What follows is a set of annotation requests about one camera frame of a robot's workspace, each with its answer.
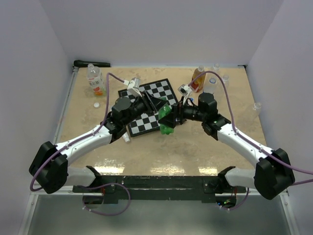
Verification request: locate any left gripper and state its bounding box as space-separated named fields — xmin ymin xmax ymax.
xmin=123 ymin=90 xmax=168 ymax=126

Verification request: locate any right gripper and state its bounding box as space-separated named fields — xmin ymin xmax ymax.
xmin=158 ymin=96 xmax=206 ymax=128

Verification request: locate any green plastic bottle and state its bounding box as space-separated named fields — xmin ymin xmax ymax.
xmin=158 ymin=104 xmax=177 ymax=135

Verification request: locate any orange label tea bottle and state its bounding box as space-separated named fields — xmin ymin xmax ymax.
xmin=87 ymin=63 xmax=106 ymax=96

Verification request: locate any clear crushed plastic bottle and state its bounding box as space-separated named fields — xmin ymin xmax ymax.
xmin=246 ymin=102 xmax=262 ymax=121

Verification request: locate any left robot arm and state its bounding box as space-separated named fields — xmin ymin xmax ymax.
xmin=29 ymin=92 xmax=167 ymax=194

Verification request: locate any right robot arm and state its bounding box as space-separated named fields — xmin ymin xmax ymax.
xmin=158 ymin=93 xmax=295 ymax=200

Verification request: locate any amber red label bottle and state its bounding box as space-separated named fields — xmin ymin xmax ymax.
xmin=191 ymin=66 xmax=206 ymax=93

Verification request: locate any white tube bottle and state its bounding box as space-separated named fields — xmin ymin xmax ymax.
xmin=123 ymin=132 xmax=130 ymax=143

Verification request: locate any Pepsi label clear bottle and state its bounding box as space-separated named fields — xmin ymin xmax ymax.
xmin=203 ymin=77 xmax=217 ymax=94

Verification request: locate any clear bottle back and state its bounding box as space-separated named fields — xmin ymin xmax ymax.
xmin=213 ymin=63 xmax=220 ymax=74

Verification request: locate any clear bottle right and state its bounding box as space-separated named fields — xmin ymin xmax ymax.
xmin=221 ymin=74 xmax=229 ymax=90

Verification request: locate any black white chessboard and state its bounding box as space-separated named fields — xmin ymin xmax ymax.
xmin=118 ymin=78 xmax=180 ymax=138

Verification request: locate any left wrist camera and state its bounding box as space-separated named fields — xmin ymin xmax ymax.
xmin=127 ymin=77 xmax=141 ymax=97

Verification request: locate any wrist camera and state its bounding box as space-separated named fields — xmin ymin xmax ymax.
xmin=178 ymin=84 xmax=192 ymax=97
xmin=127 ymin=77 xmax=141 ymax=97

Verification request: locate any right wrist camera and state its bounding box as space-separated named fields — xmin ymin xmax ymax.
xmin=178 ymin=84 xmax=192 ymax=97

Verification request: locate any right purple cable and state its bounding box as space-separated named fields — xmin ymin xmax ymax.
xmin=187 ymin=70 xmax=313 ymax=187

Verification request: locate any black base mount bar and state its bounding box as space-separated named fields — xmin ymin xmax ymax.
xmin=73 ymin=175 xmax=246 ymax=204

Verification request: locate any loose purple cable loop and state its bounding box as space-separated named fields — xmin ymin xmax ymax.
xmin=82 ymin=183 xmax=131 ymax=216

